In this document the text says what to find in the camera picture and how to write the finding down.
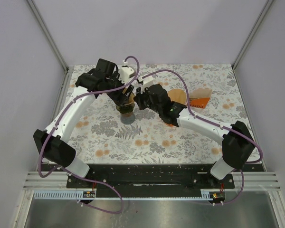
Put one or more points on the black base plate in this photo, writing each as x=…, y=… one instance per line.
x=98, y=171

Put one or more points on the orange coffee filter pack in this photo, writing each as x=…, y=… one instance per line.
x=199, y=98

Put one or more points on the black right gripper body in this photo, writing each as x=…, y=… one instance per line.
x=144, y=101

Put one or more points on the floral patterned tablecloth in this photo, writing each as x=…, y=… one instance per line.
x=100, y=136

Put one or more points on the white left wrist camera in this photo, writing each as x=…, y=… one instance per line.
x=125, y=72

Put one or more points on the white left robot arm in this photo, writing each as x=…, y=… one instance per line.
x=52, y=143

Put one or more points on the aluminium frame rail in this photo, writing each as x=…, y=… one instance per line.
x=234, y=181

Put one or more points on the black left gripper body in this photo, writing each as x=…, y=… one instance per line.
x=117, y=95

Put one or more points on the white slotted cable duct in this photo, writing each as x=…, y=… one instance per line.
x=95, y=195

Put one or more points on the brown paper coffee filter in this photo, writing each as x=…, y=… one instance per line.
x=178, y=95

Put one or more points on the dark green dripper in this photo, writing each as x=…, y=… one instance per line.
x=125, y=109

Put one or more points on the orange glass carafe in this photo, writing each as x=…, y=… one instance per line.
x=172, y=125

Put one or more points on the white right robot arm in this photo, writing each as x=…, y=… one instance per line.
x=235, y=139

